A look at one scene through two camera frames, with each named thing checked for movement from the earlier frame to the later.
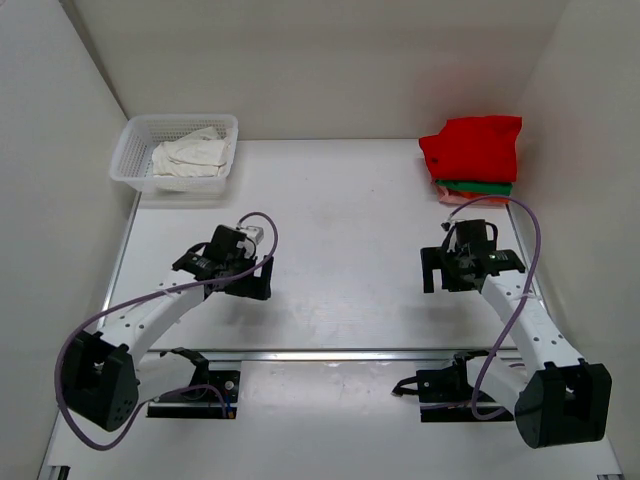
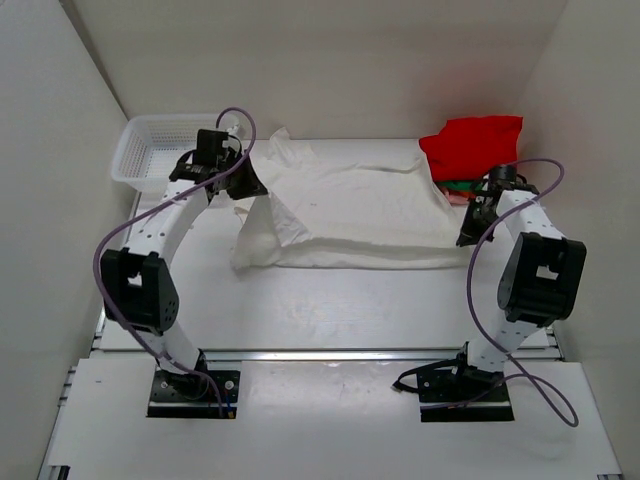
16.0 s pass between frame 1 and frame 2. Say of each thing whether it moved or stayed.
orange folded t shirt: stayed
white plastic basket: stayed
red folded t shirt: stayed
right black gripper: moved
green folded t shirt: stayed
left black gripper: moved
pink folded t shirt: stayed
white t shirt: moved
